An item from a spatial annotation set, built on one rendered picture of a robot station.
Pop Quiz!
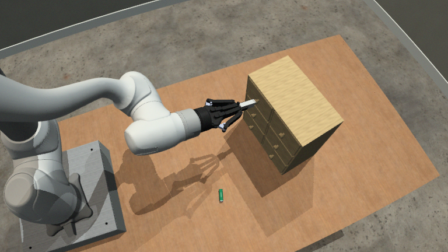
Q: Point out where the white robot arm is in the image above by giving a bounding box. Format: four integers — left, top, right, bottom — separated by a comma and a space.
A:
0, 68, 201, 237

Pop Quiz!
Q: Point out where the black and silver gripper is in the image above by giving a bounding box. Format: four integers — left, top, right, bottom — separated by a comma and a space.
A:
194, 99, 256, 132

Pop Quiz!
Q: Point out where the brown wooden drawer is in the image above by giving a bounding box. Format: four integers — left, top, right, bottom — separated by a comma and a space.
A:
246, 95, 268, 134
247, 78, 273, 122
270, 111, 301, 156
262, 137, 286, 173
266, 126, 293, 165
244, 110, 264, 144

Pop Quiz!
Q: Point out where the tall wooden chest of drawers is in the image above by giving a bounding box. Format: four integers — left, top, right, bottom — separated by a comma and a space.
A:
245, 55, 344, 175

